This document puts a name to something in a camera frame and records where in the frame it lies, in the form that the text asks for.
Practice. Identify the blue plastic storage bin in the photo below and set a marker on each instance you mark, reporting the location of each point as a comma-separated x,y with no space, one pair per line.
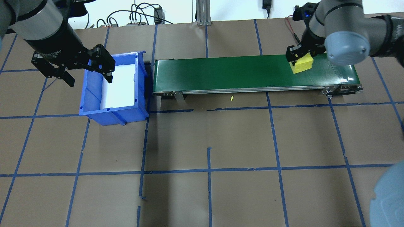
110,116

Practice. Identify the black wall plug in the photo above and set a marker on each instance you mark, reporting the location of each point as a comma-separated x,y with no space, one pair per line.
267,4

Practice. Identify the grey connector hub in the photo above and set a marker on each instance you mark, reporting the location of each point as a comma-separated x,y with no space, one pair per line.
136,23

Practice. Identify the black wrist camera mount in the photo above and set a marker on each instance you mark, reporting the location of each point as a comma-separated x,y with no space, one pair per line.
304,11
77,8

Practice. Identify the silver UR5e robot arm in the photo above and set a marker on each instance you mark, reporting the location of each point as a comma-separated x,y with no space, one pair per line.
31,19
347,37

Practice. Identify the white foam pad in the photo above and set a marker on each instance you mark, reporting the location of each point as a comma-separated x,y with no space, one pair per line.
121,88

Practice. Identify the yellow foam block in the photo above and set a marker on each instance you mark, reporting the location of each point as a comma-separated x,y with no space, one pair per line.
303,64

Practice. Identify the small black adapter box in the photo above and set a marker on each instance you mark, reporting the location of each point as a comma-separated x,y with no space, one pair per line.
157,15

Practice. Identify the green conveyor belt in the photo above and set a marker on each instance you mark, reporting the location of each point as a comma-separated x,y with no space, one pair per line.
221,72

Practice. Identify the aluminium extrusion post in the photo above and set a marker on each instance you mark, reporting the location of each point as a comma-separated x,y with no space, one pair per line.
203,12

